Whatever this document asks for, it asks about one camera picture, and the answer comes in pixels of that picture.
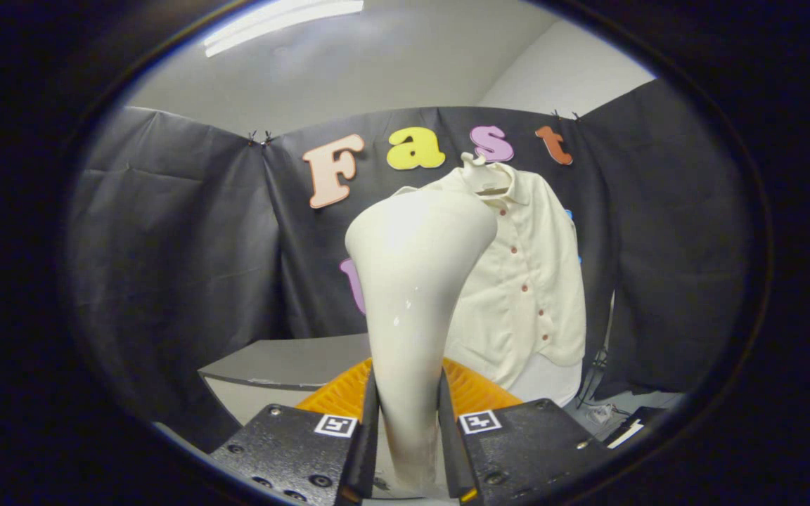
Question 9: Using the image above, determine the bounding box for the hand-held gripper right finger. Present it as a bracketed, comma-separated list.
[437, 357, 613, 504]

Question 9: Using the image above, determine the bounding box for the ceiling light panel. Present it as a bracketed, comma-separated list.
[202, 0, 365, 58]

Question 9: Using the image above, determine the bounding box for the black backdrop cloth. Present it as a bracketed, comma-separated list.
[67, 77, 752, 450]

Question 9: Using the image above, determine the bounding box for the cream button-up shirt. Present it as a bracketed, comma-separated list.
[394, 165, 586, 391]

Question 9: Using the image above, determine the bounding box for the white clothes hanger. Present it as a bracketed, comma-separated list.
[461, 153, 511, 196]

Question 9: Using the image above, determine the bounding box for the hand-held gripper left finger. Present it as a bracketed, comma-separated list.
[210, 357, 380, 506]

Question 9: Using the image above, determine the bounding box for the black tripod stand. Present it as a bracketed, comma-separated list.
[577, 292, 617, 408]

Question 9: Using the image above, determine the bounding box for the grey drawer cabinet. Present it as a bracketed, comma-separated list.
[198, 332, 378, 450]

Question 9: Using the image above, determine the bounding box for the white garment steamer head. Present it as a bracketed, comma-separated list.
[345, 188, 499, 493]

